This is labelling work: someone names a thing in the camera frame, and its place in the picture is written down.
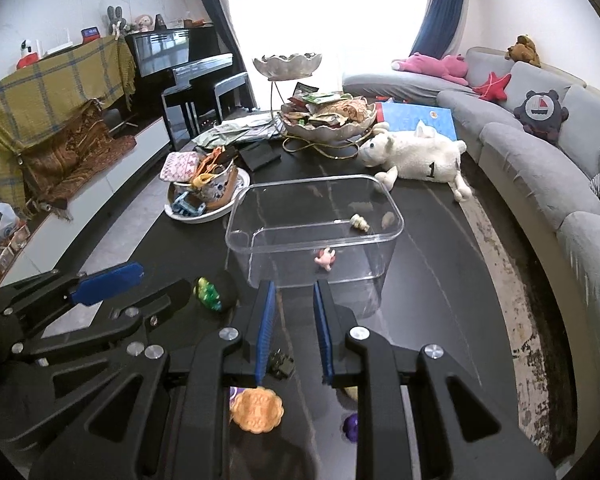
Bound black upright piano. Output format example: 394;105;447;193
125;25;253;128

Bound pink patterned pouch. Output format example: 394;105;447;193
160;152;201;182

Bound blue patterned mug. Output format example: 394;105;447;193
200;167;240;206

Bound white low cabinet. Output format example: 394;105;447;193
0;115;173;286

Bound clear plastic container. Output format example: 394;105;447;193
224;174;406;318

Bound crumpled plastic bags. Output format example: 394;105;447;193
190;115;286;150

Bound brown teddy bear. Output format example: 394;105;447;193
505;35;541;67

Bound grey rabbit plush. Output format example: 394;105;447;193
106;6;128;38

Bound pink plush toy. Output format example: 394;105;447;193
391;52;470;87

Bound blue picture book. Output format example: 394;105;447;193
375;101;458;141

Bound red star pillow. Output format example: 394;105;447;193
472;72;512;102

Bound brown patterned cloth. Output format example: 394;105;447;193
22;107;138;221

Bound white oval dish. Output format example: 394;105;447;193
166;167;251;224

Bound red and white figure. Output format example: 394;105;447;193
16;39;40;68

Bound black marble desktop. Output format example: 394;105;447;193
0;125;526;480

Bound white router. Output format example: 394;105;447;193
45;27;81;56

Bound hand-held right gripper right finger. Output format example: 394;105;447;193
312;280;558;480

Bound navy sailboat cushion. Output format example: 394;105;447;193
512;90;571;143

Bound grey curved sofa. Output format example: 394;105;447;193
342;47;600;441

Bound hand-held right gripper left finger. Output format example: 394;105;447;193
30;280;277;480

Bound white plush sheep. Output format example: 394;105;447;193
356;121;473;203

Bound blue curtain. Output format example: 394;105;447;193
187;0;253;111
410;0;468;58

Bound green toy dinosaur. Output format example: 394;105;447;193
192;276;224;313

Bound white sheer curtain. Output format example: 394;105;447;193
220;0;431;93

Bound worn patterned rug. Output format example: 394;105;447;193
450;180;581;466

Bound tiered ceramic snack stand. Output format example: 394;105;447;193
252;51;378;160

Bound bags of clutter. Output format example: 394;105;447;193
0;195;31;288

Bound small dark toy car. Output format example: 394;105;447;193
267;349;296;380

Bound black piano bench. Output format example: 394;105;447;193
212;72;257;123

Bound black box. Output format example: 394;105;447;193
240;141;283;172

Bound pile of snack packets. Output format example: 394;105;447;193
282;82;376;128

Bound orange mooncake toy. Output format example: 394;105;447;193
229;386;286;435

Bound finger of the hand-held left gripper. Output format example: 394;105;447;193
11;280;194;427
0;261;146;337

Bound yellow plaid blanket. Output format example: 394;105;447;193
0;35;137;211

